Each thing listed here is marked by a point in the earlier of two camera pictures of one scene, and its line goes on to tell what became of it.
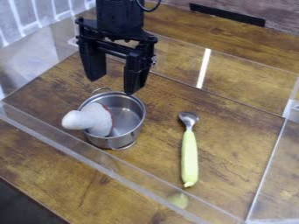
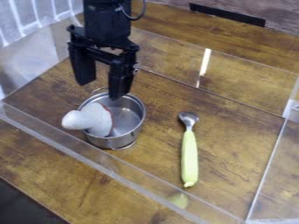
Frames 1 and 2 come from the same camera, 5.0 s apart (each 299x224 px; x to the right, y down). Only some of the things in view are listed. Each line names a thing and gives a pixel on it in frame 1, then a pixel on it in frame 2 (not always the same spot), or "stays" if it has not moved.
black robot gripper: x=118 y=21 to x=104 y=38
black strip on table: x=228 y=15 stays
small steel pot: x=129 y=115 stays
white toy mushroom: x=92 y=117 stays
